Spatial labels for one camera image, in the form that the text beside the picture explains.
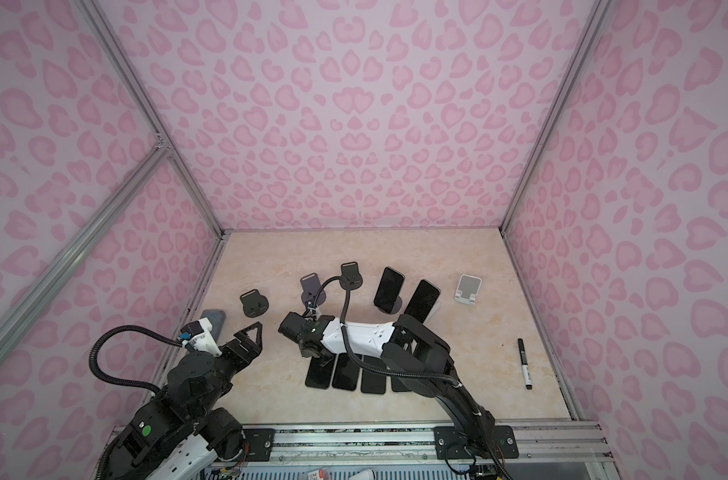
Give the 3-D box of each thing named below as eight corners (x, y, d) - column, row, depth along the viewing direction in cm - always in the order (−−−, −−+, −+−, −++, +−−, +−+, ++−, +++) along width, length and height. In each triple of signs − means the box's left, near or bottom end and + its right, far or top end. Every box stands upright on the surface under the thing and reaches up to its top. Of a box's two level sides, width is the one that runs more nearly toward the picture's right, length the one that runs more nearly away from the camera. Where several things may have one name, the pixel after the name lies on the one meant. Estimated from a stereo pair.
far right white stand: (453, 300, 102) (458, 285, 95) (455, 288, 105) (461, 272, 98) (473, 306, 101) (480, 291, 94) (475, 293, 104) (482, 278, 97)
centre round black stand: (343, 290, 105) (340, 271, 97) (344, 280, 108) (341, 261, 100) (362, 290, 105) (360, 271, 97) (362, 280, 108) (361, 260, 100)
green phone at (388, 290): (374, 309, 99) (373, 284, 88) (386, 292, 103) (387, 266, 92) (390, 318, 97) (392, 293, 86) (402, 300, 101) (405, 274, 90)
